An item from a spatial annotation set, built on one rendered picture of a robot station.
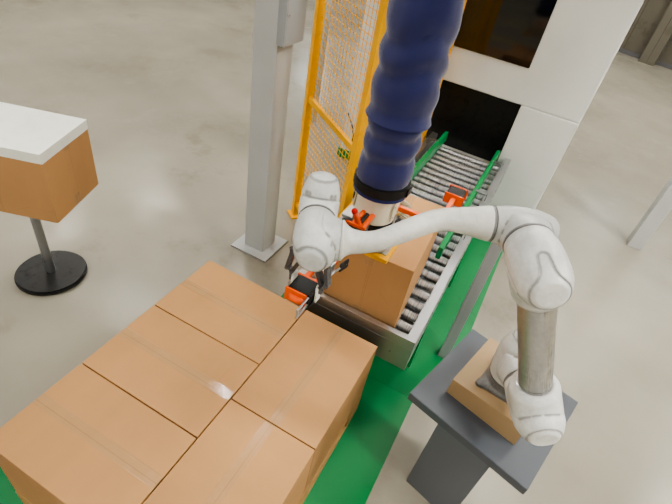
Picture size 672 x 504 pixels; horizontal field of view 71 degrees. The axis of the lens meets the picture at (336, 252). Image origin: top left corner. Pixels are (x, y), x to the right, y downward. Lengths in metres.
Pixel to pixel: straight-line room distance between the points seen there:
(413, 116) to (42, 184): 1.82
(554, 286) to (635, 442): 2.26
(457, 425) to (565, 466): 1.20
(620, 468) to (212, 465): 2.20
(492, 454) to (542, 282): 0.88
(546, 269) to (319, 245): 0.52
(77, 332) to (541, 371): 2.44
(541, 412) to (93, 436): 1.54
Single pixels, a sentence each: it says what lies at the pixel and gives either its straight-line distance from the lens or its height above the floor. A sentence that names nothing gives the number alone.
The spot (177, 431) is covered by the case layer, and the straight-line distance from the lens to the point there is 1.97.
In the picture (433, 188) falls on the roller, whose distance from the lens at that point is 3.59.
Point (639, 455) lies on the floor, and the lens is 3.32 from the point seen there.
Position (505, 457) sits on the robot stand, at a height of 0.75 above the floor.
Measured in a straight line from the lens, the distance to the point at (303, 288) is 1.46.
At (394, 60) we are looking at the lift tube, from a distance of 1.58.
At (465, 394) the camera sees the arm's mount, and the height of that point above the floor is 0.81.
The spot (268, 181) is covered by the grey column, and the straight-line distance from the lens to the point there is 3.09.
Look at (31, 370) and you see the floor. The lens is 2.97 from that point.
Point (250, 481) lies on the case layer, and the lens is 1.88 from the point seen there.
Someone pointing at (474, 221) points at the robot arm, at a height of 1.59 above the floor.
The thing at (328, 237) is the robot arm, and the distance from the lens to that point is 1.10.
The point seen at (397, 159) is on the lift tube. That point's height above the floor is 1.49.
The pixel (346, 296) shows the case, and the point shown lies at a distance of 2.31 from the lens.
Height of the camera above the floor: 2.26
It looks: 40 degrees down
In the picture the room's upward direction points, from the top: 12 degrees clockwise
